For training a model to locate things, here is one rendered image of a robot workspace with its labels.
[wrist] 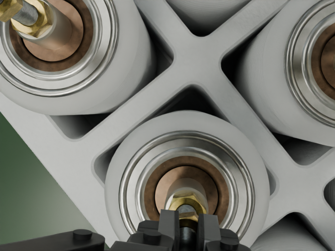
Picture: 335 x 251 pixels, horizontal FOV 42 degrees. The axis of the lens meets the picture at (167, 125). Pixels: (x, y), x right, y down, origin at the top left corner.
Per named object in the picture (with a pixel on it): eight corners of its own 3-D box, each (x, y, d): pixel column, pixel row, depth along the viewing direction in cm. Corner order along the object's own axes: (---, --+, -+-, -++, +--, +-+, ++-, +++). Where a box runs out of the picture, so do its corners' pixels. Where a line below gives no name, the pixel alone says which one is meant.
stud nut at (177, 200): (195, 235, 21) (195, 240, 21) (162, 222, 21) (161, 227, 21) (209, 198, 21) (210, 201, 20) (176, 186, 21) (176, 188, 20)
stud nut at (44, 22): (58, 8, 21) (52, 4, 21) (47, 41, 21) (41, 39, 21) (20, -5, 21) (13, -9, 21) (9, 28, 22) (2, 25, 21)
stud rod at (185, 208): (191, 215, 23) (193, 269, 15) (174, 208, 23) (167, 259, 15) (198, 197, 23) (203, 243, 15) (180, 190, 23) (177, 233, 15)
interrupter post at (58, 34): (80, 17, 25) (64, 3, 21) (67, 58, 25) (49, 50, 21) (40, 3, 25) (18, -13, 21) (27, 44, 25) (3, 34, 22)
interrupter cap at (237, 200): (281, 193, 25) (284, 195, 24) (190, 289, 25) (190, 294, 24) (182, 101, 25) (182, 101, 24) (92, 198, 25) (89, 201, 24)
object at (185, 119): (257, 156, 42) (309, 193, 24) (189, 227, 43) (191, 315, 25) (184, 88, 42) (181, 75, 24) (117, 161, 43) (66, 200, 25)
